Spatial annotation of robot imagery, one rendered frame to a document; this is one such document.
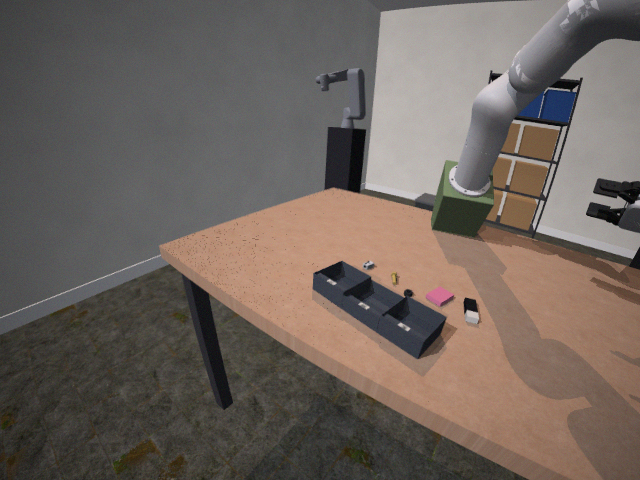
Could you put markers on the pink flat rectangular block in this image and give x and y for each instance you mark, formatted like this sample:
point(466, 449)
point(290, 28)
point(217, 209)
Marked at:
point(439, 296)

